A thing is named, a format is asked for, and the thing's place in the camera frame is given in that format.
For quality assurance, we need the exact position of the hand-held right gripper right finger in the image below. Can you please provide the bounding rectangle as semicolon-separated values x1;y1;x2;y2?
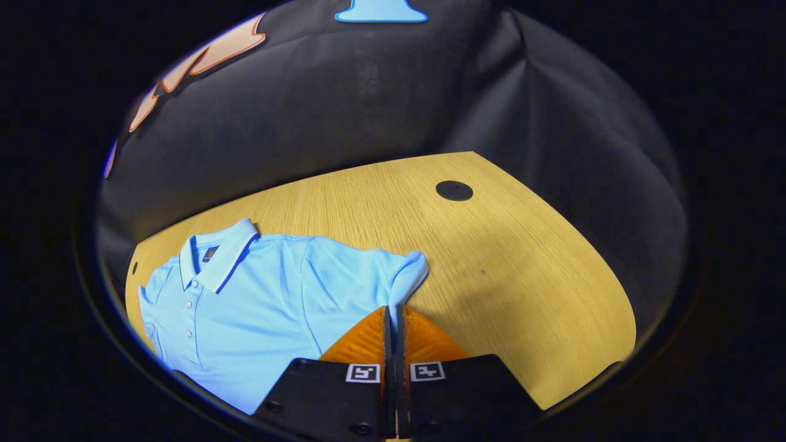
393;303;545;440

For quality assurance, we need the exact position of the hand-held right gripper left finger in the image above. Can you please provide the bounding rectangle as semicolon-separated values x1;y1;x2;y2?
252;305;394;440

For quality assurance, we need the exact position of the black backdrop cloth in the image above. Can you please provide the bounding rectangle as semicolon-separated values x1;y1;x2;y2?
97;0;690;335

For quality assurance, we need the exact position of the light blue T-shirt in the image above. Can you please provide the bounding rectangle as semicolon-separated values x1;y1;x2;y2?
138;218;429;416

